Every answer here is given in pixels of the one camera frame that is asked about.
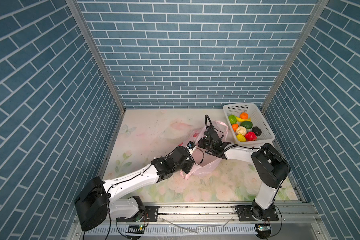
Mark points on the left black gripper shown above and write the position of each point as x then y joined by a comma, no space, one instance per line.
190,164

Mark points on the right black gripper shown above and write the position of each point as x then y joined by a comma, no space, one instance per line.
200,143

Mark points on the yellow lemon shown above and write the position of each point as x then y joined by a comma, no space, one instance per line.
241,138

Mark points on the white garlic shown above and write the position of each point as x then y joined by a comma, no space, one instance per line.
241,130

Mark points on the light green fruit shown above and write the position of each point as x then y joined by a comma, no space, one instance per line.
232,119

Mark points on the red fruit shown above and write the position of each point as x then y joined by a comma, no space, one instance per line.
251,136

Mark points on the dark green fruit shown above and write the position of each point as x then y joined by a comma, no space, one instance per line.
246,124

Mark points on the dark avocado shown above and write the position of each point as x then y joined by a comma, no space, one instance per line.
257,131

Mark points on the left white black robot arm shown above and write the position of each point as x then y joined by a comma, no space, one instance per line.
101,199

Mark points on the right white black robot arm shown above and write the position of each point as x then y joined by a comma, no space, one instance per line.
271,167

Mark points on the yellow banana in basket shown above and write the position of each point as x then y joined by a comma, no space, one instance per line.
242,120

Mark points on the orange tangerine in basket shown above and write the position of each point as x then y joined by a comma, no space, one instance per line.
244,116

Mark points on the white plastic basket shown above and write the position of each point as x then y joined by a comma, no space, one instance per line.
258,120

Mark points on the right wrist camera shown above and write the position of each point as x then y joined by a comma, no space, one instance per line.
213,134

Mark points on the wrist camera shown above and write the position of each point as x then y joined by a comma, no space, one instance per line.
213,134
191,145

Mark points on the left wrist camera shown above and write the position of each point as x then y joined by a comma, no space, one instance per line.
191,145

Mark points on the aluminium front rail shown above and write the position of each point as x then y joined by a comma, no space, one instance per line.
217,213

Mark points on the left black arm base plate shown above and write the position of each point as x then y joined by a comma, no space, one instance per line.
146,214

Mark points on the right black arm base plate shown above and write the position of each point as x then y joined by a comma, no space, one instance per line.
248,213

